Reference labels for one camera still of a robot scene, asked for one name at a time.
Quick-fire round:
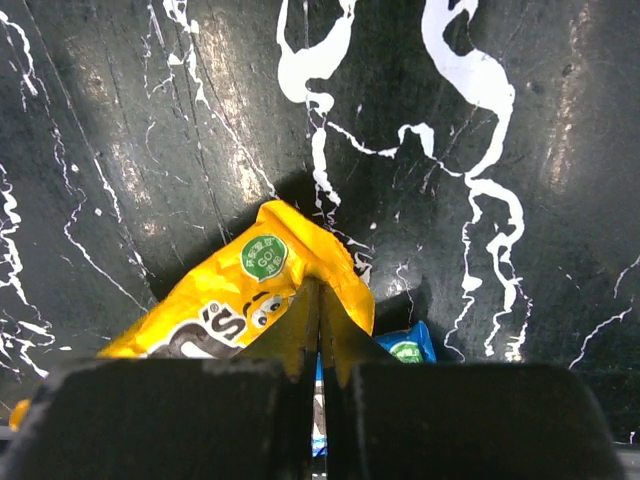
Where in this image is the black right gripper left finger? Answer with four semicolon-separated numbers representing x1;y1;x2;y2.
1;279;320;479

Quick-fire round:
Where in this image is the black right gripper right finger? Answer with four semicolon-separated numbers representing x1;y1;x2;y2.
319;286;625;479

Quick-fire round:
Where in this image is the yellow M&M bag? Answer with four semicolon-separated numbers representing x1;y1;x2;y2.
8;199;376;432

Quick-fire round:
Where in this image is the blue M&M bag front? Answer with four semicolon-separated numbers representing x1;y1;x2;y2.
311;321;437;457

